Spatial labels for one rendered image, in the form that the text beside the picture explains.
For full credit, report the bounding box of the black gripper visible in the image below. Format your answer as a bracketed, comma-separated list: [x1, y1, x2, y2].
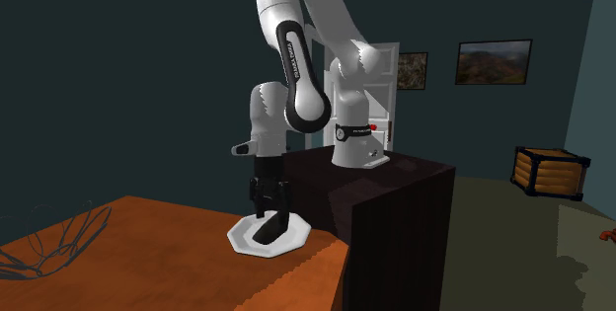
[248, 155, 293, 220]

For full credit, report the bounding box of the black wedge-shaped object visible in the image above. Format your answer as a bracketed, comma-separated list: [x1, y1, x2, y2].
[252, 211, 291, 246]

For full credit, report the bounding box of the white octagonal plate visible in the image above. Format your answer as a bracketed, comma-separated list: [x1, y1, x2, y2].
[226, 209, 312, 260]

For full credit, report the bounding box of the dark robot stand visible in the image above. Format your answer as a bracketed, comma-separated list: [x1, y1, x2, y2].
[280, 145, 456, 311]

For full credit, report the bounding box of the orange wooden table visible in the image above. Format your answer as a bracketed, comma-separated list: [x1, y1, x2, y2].
[0, 194, 350, 311]

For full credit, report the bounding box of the large framed landscape picture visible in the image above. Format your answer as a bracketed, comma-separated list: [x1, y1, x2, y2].
[454, 39, 534, 87]

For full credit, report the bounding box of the small framed wall picture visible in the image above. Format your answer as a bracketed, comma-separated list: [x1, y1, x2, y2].
[396, 51, 429, 92]

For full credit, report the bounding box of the dark wire basket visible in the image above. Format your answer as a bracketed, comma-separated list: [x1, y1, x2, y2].
[0, 199, 114, 281]

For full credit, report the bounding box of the wooden crate with black frame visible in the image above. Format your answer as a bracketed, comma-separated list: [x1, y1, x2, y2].
[509, 145, 592, 202]

